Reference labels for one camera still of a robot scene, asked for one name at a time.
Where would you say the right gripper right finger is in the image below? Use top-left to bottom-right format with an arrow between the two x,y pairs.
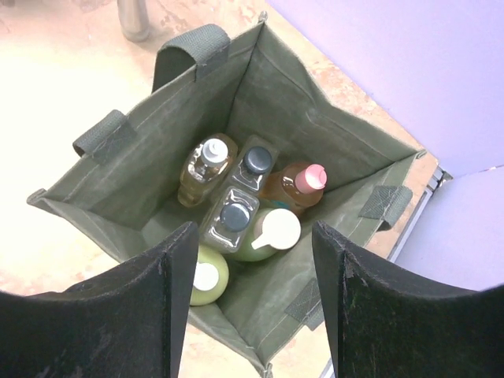
312,221 -> 503,377

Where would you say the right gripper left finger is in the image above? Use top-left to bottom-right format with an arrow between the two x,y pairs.
1,222 -> 198,377

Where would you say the green pump bottle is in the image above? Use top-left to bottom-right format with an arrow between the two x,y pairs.
190,245 -> 229,306

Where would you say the green bottle beige cap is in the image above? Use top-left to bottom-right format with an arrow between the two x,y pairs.
228,208 -> 302,262

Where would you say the clear bottle yellow label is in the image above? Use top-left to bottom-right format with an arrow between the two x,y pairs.
200,186 -> 260,254

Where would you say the orange bottle pink cap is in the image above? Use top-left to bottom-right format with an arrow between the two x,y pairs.
259,162 -> 328,216

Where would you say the amber bottle white cap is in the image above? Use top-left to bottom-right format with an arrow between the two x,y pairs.
177,133 -> 238,207

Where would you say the clear bottle dark label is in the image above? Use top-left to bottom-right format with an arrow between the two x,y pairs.
227,135 -> 279,195

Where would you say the green canvas bag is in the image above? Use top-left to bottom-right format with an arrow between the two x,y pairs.
28,20 -> 418,377

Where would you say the silver squeeze tube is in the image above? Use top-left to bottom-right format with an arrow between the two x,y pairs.
117,0 -> 150,43

